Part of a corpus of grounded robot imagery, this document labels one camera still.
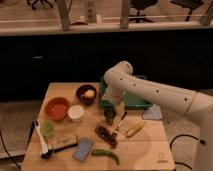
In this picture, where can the grey cloth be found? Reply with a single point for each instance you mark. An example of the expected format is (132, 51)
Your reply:
(153, 113)

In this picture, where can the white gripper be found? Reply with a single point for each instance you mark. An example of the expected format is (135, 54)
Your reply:
(116, 97)

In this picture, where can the green chili pepper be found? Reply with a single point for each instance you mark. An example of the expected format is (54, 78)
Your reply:
(103, 152)

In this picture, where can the orange bowl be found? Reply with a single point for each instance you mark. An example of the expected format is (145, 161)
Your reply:
(56, 108)

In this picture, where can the black handled spatula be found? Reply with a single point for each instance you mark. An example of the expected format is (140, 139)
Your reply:
(58, 145)

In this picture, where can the blue sponge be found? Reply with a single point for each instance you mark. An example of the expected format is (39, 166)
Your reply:
(83, 149)

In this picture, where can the silver fork black handle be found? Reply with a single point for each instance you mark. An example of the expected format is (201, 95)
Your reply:
(116, 130)

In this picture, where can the dark brown bowl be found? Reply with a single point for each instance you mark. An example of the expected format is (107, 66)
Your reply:
(81, 90)

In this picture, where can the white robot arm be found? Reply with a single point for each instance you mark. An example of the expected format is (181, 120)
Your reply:
(196, 106)

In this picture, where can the green plastic tray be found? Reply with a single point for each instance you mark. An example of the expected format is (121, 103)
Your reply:
(131, 101)

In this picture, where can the dark metal cup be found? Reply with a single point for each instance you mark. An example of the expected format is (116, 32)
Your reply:
(109, 115)

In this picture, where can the dark grape bunch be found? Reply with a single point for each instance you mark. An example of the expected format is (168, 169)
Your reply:
(105, 134)

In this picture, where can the yellow lemon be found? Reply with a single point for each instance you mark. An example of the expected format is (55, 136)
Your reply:
(89, 94)

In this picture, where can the white cup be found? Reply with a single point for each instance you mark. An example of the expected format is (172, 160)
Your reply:
(76, 113)

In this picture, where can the green lime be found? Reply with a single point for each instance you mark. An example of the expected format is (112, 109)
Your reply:
(47, 129)

